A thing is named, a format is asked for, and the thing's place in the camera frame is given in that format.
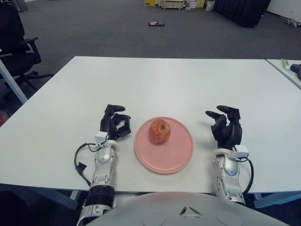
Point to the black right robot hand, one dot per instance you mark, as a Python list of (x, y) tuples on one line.
[(229, 133)]

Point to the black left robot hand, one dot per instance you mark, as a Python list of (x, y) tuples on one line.
[(108, 123)]

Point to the red yellow apple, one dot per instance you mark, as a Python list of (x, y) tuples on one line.
[(160, 131)]

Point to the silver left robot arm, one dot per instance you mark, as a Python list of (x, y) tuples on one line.
[(103, 169)]

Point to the pink round plate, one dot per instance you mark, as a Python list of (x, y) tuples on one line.
[(164, 157)]

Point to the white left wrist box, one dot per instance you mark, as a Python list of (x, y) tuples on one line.
[(101, 138)]

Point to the green white tube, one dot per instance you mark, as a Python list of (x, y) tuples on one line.
[(285, 64)]

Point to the grey white robot torso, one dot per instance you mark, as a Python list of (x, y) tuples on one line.
[(188, 212)]

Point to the black handheld controller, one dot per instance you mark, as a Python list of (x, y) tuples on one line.
[(295, 67)]

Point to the white slanted table leg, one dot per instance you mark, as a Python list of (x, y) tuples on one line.
[(11, 81)]

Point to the red black floor object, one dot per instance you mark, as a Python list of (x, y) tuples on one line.
[(2, 117)]

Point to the flat black floor item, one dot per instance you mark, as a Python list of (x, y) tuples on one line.
[(157, 23)]

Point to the black office chair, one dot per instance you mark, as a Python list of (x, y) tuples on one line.
[(14, 47)]

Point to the black curtain partition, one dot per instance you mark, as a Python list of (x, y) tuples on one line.
[(242, 11)]

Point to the grey robot dog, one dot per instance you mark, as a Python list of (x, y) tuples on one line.
[(292, 22)]

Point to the yellow box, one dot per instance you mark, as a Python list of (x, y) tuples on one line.
[(149, 2)]

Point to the white plastic bag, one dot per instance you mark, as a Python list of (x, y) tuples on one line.
[(209, 5)]

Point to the yellow carton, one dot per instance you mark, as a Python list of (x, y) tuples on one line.
[(200, 2)]

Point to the white boxes stack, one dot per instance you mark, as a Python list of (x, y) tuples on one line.
[(192, 2)]

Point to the wooden crate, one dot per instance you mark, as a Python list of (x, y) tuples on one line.
[(172, 4)]

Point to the grey bin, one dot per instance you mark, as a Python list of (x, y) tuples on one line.
[(22, 4)]

